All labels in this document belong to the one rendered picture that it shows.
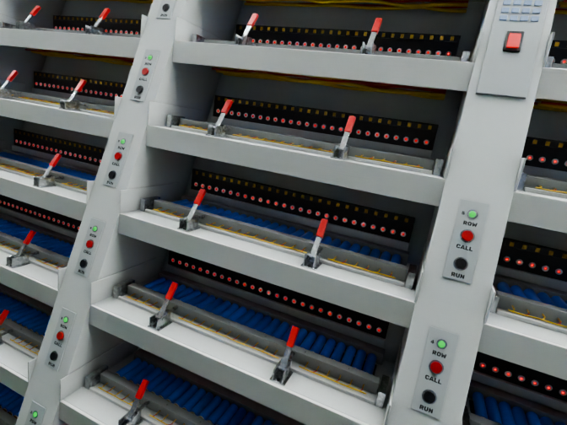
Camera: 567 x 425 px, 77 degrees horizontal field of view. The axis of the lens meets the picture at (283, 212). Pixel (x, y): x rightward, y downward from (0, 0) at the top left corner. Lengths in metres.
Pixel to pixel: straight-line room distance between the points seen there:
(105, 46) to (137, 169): 0.34
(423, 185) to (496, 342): 0.25
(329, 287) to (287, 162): 0.24
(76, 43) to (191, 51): 0.35
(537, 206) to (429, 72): 0.27
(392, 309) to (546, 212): 0.26
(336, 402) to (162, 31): 0.83
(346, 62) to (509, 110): 0.28
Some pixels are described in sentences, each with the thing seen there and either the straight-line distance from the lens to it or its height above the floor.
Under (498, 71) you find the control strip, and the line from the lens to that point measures 0.69.
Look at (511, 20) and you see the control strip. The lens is 0.74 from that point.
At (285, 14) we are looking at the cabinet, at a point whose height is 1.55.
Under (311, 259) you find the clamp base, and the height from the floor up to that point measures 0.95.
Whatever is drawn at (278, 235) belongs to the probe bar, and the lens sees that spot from 0.71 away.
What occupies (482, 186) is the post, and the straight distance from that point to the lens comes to 0.62.
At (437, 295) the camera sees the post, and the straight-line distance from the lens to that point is 0.60.
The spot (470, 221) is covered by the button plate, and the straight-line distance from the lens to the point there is 0.61.
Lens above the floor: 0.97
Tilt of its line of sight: 4 degrees up
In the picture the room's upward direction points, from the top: 16 degrees clockwise
